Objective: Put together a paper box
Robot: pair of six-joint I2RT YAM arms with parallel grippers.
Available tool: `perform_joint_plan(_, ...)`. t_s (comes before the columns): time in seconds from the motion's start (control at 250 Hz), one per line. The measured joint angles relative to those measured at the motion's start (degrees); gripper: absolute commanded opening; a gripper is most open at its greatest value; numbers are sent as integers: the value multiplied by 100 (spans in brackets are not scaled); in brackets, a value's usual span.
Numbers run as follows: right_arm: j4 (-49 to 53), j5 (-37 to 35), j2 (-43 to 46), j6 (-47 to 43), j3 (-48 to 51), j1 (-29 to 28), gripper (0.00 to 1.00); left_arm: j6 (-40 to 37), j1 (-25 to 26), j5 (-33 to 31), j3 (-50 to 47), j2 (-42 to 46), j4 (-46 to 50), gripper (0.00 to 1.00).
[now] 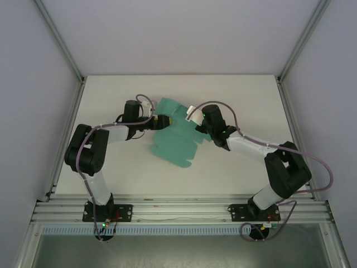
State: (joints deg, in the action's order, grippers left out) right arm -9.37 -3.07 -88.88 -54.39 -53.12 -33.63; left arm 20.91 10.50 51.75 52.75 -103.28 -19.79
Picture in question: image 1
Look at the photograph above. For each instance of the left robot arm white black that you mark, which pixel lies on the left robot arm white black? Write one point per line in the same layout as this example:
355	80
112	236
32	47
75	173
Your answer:
94	184

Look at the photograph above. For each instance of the aluminium frame post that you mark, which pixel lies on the aluminium frame post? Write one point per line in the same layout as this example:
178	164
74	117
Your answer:
60	42
302	42

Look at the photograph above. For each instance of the green paper box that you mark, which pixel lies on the green paper box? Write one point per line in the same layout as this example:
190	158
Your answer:
175	142

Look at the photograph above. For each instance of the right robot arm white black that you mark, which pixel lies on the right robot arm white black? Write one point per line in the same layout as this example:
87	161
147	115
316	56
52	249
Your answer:
287	170

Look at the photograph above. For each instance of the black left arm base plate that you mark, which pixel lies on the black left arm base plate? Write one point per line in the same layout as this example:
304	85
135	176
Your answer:
125	212

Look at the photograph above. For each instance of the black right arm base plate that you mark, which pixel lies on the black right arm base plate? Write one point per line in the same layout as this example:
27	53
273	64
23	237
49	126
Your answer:
237	212

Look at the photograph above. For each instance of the aluminium mounting rail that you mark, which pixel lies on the aluminium mounting rail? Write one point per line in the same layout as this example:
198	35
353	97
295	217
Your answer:
181	208

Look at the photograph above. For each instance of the aluminium side rail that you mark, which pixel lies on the aluminium side rail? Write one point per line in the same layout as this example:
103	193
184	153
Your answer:
295	125
65	139

